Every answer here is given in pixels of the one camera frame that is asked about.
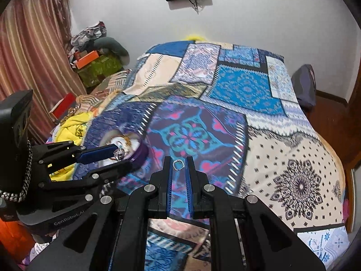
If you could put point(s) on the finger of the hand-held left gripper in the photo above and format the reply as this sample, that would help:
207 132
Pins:
112 172
96 153

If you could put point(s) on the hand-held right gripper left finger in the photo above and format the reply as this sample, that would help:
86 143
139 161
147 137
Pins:
170 189

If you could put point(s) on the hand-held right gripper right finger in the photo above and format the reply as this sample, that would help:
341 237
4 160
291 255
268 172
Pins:
189 189

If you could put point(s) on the purple heart-shaped tin box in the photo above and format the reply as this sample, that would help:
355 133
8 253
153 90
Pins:
140 153

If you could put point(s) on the yellow cloth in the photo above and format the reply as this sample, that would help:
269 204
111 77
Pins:
73 127

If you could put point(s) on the red box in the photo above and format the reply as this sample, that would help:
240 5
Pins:
63 106

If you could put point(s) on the orange striped blanket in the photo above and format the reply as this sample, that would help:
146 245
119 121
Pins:
110 87

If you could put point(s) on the striped red curtain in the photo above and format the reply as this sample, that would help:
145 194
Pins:
33 48

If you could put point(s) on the green patterned box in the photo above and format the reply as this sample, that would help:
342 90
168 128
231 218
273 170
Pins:
101 69

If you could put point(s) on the orange box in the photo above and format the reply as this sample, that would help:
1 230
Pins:
87 59

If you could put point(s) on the patchwork printed blanket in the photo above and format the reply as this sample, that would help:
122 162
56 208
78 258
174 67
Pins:
253 118

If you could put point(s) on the pile of clothes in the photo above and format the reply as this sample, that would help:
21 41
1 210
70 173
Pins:
87 35

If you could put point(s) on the yellow plastic object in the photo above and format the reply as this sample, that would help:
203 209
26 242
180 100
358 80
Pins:
194 37

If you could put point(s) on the grey backpack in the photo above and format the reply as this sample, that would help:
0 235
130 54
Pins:
304 87

